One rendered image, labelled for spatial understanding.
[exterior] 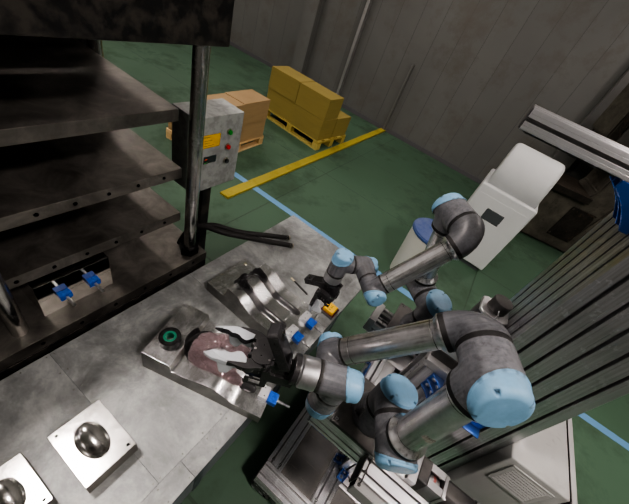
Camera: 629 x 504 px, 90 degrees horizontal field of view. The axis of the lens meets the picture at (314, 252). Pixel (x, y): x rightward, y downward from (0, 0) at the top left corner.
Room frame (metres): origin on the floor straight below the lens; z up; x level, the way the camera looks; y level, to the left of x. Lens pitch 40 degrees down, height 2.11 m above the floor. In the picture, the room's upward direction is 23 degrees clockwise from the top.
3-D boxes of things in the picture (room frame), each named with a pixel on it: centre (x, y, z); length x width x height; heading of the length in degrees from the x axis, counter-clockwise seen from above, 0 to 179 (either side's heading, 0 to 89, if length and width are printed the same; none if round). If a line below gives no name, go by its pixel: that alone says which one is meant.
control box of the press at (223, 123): (1.42, 0.72, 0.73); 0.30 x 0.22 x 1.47; 160
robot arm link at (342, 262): (0.94, -0.11, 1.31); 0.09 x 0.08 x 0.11; 117
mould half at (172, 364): (0.62, 0.18, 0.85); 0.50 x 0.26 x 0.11; 87
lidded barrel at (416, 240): (2.77, -1.03, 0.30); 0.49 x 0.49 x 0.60
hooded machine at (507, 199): (3.74, -1.80, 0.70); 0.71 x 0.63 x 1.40; 159
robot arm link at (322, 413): (0.41, -0.17, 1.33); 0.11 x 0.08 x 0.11; 7
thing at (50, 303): (0.74, 1.08, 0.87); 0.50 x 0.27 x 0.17; 70
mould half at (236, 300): (0.98, 0.14, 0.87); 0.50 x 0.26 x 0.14; 70
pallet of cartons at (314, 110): (5.40, 1.02, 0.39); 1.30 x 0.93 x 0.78; 72
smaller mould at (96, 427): (0.22, 0.40, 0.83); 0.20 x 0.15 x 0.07; 70
